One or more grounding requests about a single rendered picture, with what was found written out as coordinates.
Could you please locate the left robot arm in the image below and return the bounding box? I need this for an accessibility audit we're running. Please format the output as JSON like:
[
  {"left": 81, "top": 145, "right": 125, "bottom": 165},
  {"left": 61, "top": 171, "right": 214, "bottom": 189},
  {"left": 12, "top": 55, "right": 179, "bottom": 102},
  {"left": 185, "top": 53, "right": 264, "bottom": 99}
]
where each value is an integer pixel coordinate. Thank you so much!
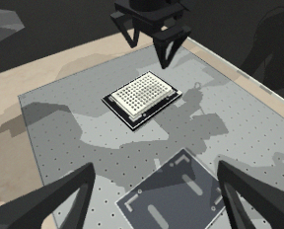
[{"left": 176, "top": 0, "right": 196, "bottom": 12}]

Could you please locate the white well plate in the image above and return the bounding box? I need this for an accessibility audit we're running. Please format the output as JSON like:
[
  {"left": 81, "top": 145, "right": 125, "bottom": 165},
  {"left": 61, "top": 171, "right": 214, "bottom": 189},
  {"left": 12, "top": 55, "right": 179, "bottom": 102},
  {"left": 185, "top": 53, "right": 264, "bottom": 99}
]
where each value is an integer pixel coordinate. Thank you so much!
[{"left": 110, "top": 72, "right": 173, "bottom": 119}]

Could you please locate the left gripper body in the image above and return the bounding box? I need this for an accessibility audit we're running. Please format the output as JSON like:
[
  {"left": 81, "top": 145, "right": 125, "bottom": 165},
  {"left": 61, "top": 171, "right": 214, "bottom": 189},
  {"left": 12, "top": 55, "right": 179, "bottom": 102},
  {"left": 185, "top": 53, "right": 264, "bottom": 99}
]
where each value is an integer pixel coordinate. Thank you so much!
[{"left": 114, "top": 0, "right": 183, "bottom": 43}]

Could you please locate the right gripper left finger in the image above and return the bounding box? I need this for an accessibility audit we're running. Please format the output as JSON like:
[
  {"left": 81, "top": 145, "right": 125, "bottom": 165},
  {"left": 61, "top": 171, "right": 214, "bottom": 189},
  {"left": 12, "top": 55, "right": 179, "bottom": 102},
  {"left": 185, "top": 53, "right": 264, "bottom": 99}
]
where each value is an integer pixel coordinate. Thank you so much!
[{"left": 0, "top": 162, "right": 96, "bottom": 229}]

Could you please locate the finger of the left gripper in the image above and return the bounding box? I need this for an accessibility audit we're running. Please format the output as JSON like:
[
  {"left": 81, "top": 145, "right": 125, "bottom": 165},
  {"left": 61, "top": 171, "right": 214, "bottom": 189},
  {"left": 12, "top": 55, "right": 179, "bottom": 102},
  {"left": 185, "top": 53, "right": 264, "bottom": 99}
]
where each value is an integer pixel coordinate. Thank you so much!
[
  {"left": 153, "top": 25, "right": 191, "bottom": 69},
  {"left": 110, "top": 11, "right": 140, "bottom": 48}
]

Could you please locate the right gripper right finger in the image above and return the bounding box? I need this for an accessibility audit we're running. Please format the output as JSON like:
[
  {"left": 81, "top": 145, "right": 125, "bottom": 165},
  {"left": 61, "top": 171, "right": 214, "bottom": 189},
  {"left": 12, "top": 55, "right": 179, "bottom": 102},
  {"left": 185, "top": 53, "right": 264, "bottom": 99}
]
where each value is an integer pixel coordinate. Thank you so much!
[{"left": 217, "top": 160, "right": 284, "bottom": 229}]

